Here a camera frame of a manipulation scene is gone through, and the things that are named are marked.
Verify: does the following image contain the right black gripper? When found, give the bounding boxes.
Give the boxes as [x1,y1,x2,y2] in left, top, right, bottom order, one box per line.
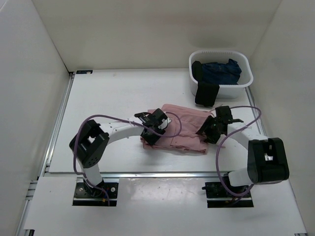
[195,115,222,144]

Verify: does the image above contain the pink trousers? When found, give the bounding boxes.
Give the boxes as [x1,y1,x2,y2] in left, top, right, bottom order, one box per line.
[141,104,213,154]

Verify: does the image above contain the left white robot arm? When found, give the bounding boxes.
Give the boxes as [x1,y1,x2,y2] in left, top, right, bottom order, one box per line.
[69,109,171,197]

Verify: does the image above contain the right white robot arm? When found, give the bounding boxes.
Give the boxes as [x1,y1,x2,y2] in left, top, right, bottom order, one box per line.
[197,106,290,197]

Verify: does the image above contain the black trousers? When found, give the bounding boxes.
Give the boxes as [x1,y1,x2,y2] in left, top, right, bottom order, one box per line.
[191,61,220,107]

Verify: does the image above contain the blue denim trousers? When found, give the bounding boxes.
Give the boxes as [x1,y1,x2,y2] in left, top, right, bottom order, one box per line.
[202,59,242,85]

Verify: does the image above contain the white plastic basket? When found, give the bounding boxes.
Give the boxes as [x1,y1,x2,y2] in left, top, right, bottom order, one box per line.
[189,49,253,99]

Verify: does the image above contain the blue label sticker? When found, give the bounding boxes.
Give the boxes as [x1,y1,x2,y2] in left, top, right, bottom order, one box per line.
[76,70,93,74]

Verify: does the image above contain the front aluminium rail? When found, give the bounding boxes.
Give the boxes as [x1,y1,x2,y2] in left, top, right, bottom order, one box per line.
[101,172,218,178]

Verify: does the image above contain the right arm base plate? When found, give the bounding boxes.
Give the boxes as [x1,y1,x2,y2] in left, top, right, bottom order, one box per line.
[201,182,254,208]

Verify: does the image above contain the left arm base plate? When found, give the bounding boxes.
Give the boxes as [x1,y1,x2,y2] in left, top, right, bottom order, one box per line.
[72,181,119,207]

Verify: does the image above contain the left aluminium rail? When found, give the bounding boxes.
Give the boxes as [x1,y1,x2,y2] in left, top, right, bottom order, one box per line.
[36,72,75,180]

